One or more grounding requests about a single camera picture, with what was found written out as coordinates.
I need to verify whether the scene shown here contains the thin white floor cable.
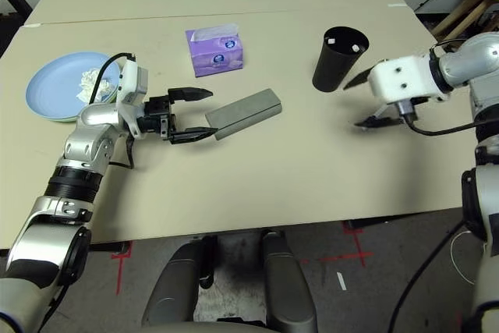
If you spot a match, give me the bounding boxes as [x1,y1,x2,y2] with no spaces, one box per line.
[450,227,480,285]

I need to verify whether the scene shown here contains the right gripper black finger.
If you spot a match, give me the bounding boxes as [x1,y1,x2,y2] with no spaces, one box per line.
[342,66,374,90]
[353,103,407,129]

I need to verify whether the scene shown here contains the beige robot torso cover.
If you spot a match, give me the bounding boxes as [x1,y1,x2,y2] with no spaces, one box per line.
[136,321,274,333]

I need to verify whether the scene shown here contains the black foam floor mat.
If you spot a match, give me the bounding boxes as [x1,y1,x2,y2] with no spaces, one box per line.
[0,9,27,57]

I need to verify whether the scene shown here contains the blue plastic plate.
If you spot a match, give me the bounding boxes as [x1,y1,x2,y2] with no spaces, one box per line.
[25,51,122,120]

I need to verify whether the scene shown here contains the white tissue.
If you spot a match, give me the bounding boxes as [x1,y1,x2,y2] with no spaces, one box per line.
[76,69,112,103]

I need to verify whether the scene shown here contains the black left wrist camera cable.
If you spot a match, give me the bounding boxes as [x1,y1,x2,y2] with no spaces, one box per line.
[89,51,137,172]

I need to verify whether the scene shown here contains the grey glasses case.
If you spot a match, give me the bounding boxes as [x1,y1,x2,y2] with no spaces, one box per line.
[205,88,283,142]

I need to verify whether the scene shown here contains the black plastic cup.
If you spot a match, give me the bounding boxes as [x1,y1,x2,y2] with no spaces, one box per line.
[311,26,370,93]

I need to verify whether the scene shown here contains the grey robot leg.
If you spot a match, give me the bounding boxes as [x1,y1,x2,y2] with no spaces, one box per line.
[260,229,319,333]
[142,235,218,326]

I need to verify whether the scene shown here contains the grey robot left leg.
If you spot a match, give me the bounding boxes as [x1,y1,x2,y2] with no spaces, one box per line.
[142,235,218,326]

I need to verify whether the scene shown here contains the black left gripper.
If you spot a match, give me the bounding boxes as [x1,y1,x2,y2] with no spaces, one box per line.
[137,86,219,145]

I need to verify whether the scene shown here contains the thin black hanging cable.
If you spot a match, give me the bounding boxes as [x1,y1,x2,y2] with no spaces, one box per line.
[388,219,467,333]

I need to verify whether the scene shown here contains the grey robot right leg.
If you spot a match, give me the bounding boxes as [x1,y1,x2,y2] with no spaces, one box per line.
[260,229,319,333]

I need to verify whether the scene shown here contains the purple tissue box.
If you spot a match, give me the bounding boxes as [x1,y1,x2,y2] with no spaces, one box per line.
[185,23,246,78]

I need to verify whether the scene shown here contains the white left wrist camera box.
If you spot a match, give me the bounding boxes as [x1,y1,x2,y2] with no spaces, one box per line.
[115,58,150,139]

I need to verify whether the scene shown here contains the wooden rack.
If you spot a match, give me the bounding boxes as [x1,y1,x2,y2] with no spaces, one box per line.
[430,0,499,37]

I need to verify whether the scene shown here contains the green plastic plate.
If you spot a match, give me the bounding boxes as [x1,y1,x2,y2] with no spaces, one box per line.
[42,83,120,123]

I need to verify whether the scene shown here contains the black table foot bar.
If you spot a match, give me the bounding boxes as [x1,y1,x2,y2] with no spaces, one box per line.
[346,211,422,231]
[87,241,132,256]

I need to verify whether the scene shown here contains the red floor tape mark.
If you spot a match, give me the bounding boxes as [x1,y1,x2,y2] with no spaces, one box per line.
[319,223,374,267]

